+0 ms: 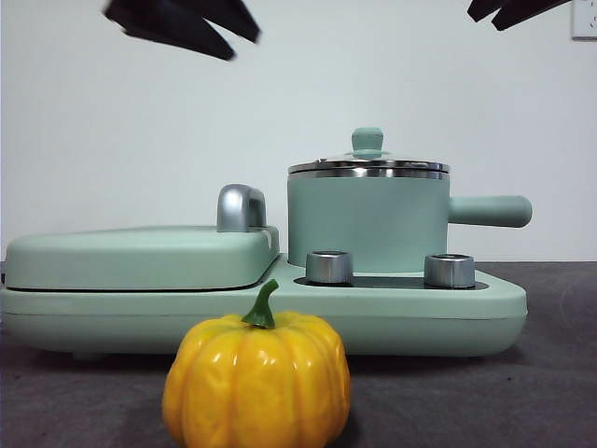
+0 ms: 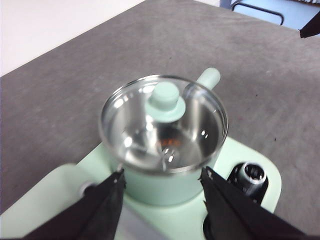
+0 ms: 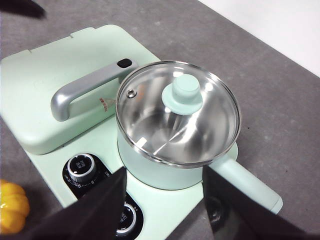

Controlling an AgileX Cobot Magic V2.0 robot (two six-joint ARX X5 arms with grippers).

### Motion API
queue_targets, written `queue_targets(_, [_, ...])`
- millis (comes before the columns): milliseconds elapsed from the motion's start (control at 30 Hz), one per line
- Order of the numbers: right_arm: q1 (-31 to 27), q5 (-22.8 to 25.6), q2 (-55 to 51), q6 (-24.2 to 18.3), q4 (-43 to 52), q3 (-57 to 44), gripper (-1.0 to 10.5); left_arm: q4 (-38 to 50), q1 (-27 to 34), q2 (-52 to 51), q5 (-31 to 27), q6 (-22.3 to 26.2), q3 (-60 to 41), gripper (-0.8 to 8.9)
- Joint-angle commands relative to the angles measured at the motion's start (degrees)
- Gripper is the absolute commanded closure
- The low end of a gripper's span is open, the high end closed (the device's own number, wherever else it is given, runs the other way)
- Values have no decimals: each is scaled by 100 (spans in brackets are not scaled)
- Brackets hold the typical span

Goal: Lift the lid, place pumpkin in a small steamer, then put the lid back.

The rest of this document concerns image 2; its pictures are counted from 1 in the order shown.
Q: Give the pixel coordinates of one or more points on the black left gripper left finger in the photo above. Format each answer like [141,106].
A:
[95,215]

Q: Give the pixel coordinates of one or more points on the mint green breakfast machine base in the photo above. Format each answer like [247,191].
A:
[237,155]

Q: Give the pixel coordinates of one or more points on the black metal tube frame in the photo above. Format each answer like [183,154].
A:
[260,9]

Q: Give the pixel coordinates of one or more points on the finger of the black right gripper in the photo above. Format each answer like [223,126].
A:
[312,28]

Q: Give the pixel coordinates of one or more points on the silver control knob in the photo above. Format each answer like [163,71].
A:
[252,175]

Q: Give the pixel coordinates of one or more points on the glass lid with green knob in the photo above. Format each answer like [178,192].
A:
[166,100]

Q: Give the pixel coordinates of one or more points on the grey metal post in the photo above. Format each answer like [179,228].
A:
[225,3]

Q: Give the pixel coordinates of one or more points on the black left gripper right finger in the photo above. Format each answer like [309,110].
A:
[232,215]

